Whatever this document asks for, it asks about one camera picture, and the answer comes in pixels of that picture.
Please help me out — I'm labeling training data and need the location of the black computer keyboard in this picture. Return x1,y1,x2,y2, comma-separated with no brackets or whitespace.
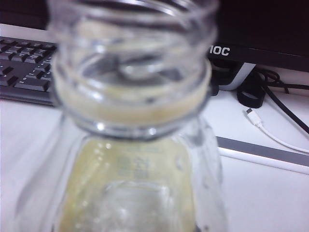
0,36,58,107

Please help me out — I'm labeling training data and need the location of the black computer monitor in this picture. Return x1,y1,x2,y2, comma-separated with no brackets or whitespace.
0,0,309,73

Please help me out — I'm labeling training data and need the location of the clear bottle with yellow label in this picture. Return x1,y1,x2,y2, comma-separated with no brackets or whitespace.
14,0,224,232

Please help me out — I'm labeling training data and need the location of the black cable strap loop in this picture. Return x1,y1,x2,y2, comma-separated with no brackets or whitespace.
237,84,266,109

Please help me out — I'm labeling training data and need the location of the thin black cable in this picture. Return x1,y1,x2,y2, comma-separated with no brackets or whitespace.
255,68,309,94

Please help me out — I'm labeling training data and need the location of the flat white board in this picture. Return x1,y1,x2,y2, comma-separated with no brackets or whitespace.
215,135,309,175

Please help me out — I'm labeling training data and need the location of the silver monitor stand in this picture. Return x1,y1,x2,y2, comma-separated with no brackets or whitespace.
218,61,256,92

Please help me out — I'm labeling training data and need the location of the white usb cable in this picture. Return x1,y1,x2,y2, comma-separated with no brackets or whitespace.
245,108,309,154

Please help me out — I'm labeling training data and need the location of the long black desk cable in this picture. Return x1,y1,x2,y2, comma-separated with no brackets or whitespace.
264,83,309,135

